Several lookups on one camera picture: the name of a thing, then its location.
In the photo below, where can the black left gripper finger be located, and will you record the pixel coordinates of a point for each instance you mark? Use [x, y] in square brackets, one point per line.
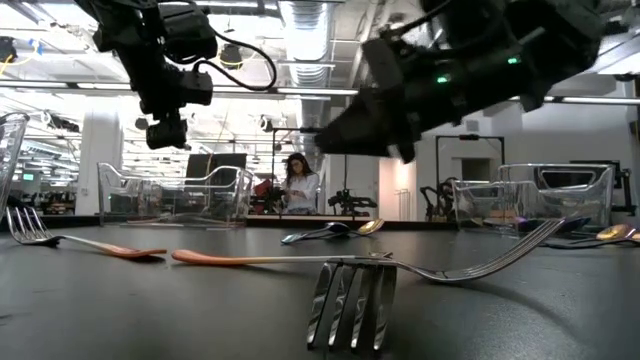
[157, 135]
[177, 135]

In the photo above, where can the dark metal fork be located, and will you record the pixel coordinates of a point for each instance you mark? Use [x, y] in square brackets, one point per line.
[385, 300]

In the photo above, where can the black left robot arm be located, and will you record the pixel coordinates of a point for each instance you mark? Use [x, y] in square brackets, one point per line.
[130, 25]

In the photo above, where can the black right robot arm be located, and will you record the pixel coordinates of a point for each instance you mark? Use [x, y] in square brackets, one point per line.
[565, 30]

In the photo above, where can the background black robot arm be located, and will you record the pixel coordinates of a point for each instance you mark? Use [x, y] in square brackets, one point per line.
[350, 202]
[440, 197]

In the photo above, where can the black screen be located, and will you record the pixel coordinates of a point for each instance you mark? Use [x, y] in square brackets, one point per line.
[215, 162]

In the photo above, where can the white column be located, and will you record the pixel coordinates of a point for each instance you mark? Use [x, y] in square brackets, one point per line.
[100, 165]

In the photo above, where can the clear plastic bin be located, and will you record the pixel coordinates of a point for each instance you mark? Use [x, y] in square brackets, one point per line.
[225, 200]
[590, 200]
[12, 145]

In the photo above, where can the person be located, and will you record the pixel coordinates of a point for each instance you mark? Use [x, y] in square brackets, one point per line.
[302, 190]

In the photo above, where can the green exit sign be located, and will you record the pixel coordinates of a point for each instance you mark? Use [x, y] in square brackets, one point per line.
[27, 176]

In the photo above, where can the black monitor stand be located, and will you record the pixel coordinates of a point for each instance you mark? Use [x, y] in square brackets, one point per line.
[625, 185]

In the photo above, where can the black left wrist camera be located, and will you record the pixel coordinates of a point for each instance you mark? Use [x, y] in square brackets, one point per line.
[195, 86]

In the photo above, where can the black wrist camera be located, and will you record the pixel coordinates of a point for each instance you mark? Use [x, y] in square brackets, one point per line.
[195, 86]
[382, 62]

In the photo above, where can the black frame stand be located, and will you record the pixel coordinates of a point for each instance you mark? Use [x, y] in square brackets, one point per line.
[295, 130]
[470, 136]

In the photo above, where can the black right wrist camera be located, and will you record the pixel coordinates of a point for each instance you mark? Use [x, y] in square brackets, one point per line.
[382, 62]

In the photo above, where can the silver air duct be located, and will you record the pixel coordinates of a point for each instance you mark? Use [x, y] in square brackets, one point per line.
[305, 45]

